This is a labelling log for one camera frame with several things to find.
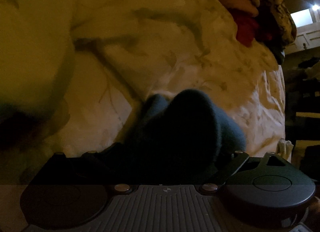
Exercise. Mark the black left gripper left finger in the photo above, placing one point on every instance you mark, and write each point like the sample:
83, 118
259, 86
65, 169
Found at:
91, 168

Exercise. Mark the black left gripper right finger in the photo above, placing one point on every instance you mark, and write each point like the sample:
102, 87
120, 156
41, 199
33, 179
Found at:
235, 163

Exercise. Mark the blue cable-knit sweater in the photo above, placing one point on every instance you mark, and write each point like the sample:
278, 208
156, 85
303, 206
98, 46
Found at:
188, 140

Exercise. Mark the cream floral bed quilt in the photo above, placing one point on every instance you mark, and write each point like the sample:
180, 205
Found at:
74, 73

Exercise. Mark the white panelled cabinet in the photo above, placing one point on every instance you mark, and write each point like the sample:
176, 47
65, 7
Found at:
307, 23

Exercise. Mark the red cloth on bed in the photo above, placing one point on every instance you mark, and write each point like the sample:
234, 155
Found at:
243, 13

